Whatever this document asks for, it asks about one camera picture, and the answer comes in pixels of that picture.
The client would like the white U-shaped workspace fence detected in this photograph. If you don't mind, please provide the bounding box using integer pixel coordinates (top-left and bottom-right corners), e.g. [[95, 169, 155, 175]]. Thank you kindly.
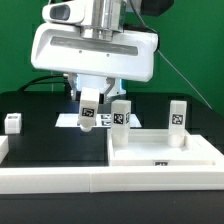
[[0, 134, 224, 195]]

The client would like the white square table top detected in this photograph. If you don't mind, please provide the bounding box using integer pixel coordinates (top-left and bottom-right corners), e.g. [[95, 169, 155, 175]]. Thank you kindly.
[[107, 129, 224, 166]]

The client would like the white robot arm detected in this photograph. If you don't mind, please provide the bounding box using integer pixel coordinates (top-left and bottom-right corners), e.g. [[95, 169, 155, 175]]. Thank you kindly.
[[31, 0, 174, 102]]

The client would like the white fiducial marker sheet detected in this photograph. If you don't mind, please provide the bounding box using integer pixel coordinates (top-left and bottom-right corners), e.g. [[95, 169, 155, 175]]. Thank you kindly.
[[55, 113, 141, 128]]

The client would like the black cable bundle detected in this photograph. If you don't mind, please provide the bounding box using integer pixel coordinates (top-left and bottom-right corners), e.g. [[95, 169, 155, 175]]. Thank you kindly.
[[18, 75, 71, 93]]

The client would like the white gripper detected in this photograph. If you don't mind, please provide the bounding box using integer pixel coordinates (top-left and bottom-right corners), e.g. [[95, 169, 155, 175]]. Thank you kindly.
[[31, 23, 158, 100]]

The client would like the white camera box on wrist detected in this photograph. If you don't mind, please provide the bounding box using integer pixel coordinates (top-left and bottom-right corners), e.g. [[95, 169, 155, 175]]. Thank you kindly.
[[42, 0, 85, 24]]

